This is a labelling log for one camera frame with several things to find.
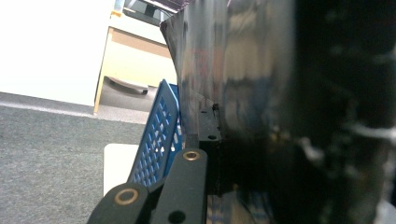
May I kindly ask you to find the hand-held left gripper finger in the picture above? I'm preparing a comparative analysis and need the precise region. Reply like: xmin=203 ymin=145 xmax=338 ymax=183
xmin=198 ymin=104 xmax=223 ymax=196

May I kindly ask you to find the black computer monitor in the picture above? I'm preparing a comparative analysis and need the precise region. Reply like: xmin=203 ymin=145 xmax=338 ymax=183
xmin=122 ymin=0 xmax=176 ymax=28

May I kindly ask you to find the white flat sheet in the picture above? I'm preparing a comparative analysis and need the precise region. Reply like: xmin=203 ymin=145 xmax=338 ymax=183
xmin=103 ymin=143 xmax=140 ymax=197

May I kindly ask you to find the blue perforated plastic basket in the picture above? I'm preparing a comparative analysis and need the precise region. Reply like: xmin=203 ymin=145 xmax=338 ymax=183
xmin=127 ymin=78 xmax=188 ymax=189

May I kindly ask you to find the light wooden desk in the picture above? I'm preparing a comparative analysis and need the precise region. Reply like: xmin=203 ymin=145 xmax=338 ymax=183
xmin=92 ymin=26 xmax=178 ymax=115

